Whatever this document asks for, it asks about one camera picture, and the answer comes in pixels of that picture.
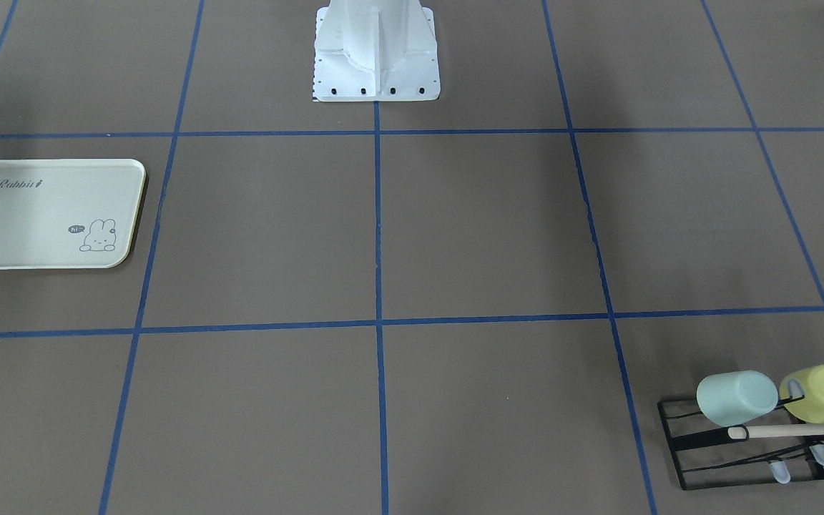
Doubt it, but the light green plastic cup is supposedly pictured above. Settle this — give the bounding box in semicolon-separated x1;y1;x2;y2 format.
695;371;779;427

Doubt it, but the white rabbit serving tray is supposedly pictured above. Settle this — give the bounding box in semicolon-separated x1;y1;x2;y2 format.
0;159;147;270

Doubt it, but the yellow plastic cup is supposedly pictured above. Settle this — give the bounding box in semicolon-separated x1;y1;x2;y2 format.
778;364;824;423

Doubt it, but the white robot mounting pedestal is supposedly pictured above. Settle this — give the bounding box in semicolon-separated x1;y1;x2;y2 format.
312;1;441;102

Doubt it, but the black wire cup rack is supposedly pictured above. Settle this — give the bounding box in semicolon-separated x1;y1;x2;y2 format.
657;379;824;490

